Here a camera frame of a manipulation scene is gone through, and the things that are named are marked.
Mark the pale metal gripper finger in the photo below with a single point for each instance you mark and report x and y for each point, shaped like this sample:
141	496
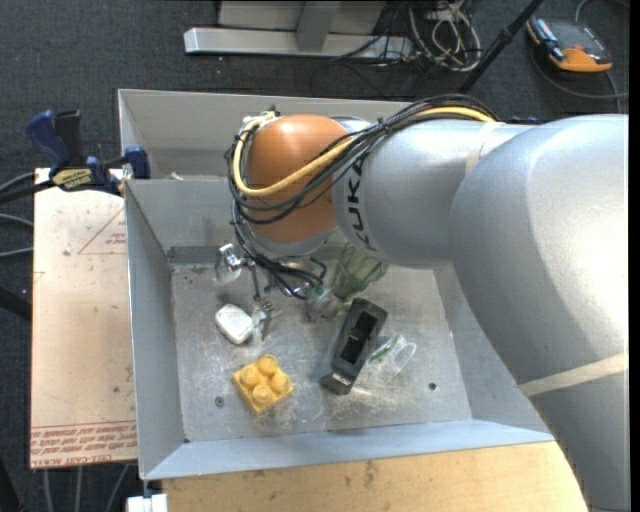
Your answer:
227	261
262	322

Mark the white rounded case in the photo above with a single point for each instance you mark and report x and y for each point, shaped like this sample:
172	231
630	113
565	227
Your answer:
233	323

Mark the yellow toy brick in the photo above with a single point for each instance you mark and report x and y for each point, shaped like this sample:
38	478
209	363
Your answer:
263	384

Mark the grey metal bin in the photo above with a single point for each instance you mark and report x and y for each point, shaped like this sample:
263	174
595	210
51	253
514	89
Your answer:
210	360

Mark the black stapler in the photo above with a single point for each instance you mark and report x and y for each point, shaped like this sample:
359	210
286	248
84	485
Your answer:
356	345

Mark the clear plastic cup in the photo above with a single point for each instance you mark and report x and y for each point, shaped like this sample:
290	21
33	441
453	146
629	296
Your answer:
395	356

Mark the brown cardboard board, red print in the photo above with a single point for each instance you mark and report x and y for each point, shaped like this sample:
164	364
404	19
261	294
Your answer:
80	320

